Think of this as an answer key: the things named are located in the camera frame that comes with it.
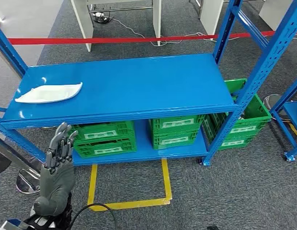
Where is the grey slanted metal pole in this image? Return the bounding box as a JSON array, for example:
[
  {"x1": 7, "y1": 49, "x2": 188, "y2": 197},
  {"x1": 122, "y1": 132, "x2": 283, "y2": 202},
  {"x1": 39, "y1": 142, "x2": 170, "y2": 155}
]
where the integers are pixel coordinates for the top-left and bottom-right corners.
[{"x1": 0, "y1": 131, "x2": 43, "y2": 173}]

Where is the white desk panel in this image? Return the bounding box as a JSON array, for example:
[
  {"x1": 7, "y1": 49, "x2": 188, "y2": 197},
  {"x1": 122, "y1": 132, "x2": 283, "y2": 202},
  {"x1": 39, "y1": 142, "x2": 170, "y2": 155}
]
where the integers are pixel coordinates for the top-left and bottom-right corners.
[{"x1": 190, "y1": 0, "x2": 224, "y2": 41}]

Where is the white curved plastic part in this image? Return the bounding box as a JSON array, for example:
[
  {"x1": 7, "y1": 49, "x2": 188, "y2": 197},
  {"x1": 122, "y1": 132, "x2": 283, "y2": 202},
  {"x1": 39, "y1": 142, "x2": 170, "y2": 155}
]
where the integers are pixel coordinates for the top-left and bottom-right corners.
[{"x1": 15, "y1": 81, "x2": 83, "y2": 104}]

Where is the white desk with metal bar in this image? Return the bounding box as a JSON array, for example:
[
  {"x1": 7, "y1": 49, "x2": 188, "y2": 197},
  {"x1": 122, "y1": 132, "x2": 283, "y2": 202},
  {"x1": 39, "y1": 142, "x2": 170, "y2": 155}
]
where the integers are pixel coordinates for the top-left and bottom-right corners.
[{"x1": 71, "y1": 0, "x2": 162, "y2": 52}]

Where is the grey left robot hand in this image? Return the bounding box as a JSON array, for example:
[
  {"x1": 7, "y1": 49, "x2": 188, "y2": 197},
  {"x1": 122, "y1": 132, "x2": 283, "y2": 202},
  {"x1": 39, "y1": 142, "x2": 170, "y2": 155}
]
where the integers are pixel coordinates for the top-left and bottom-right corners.
[{"x1": 33, "y1": 122, "x2": 78, "y2": 217}]

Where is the yellow floor marking tape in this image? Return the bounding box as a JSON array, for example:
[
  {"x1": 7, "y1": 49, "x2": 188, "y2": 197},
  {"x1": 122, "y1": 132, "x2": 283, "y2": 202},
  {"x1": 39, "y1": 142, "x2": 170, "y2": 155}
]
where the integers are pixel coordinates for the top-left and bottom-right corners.
[{"x1": 87, "y1": 158, "x2": 173, "y2": 212}]

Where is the chrome round stanchion base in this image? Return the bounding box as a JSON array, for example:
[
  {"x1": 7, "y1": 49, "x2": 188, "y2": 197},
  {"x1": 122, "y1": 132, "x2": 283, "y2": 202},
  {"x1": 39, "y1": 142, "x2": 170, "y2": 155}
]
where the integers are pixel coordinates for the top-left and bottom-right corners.
[{"x1": 263, "y1": 94, "x2": 292, "y2": 122}]

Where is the long red barrier belt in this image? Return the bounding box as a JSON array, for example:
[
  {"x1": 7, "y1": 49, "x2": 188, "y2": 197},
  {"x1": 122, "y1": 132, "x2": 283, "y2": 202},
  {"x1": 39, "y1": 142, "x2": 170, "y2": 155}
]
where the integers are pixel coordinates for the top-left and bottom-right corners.
[{"x1": 8, "y1": 28, "x2": 297, "y2": 46}]

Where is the white power strip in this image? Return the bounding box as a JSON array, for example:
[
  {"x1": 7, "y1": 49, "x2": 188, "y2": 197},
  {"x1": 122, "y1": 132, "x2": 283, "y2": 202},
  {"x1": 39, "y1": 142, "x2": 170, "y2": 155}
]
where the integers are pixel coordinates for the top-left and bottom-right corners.
[{"x1": 93, "y1": 12, "x2": 111, "y2": 24}]

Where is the small blue metal rack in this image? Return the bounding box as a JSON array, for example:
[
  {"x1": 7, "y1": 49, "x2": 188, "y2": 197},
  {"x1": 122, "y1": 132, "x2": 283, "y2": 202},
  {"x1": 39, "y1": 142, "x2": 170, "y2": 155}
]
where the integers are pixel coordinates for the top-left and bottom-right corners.
[{"x1": 269, "y1": 74, "x2": 297, "y2": 162}]

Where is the large blue metal shelf rack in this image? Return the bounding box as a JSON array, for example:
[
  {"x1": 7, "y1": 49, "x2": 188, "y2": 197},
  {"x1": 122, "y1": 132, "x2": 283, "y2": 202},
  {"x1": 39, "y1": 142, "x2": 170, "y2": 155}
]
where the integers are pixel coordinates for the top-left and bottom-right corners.
[{"x1": 0, "y1": 0, "x2": 297, "y2": 167}]

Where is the green plastic crate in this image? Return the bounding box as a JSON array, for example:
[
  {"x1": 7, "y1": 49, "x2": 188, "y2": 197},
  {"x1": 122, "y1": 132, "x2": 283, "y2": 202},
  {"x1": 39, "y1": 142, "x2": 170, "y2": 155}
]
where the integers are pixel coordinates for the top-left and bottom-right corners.
[
  {"x1": 202, "y1": 79, "x2": 272, "y2": 151},
  {"x1": 149, "y1": 115, "x2": 206, "y2": 150},
  {"x1": 68, "y1": 120, "x2": 137, "y2": 159}
]

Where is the black cable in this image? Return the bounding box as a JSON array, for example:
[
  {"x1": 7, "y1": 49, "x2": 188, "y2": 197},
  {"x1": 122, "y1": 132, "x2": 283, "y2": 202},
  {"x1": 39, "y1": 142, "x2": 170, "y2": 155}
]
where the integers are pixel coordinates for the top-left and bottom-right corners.
[{"x1": 69, "y1": 203, "x2": 118, "y2": 230}]

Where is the white cable on floor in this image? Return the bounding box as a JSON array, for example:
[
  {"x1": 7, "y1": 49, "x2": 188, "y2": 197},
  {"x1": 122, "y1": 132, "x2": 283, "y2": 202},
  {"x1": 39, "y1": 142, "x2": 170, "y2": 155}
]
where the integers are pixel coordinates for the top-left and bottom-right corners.
[{"x1": 112, "y1": 18, "x2": 240, "y2": 47}]

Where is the white board panel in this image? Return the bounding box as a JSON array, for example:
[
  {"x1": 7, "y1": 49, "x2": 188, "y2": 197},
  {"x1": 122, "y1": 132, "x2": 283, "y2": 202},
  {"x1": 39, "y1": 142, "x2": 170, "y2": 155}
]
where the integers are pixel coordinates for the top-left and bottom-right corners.
[{"x1": 259, "y1": 0, "x2": 294, "y2": 31}]

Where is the silver stanchion holding belts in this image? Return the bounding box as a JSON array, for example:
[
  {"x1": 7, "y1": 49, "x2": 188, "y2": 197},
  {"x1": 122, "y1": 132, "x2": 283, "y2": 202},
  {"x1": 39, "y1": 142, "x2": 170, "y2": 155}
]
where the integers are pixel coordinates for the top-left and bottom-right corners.
[{"x1": 0, "y1": 44, "x2": 22, "y2": 79}]

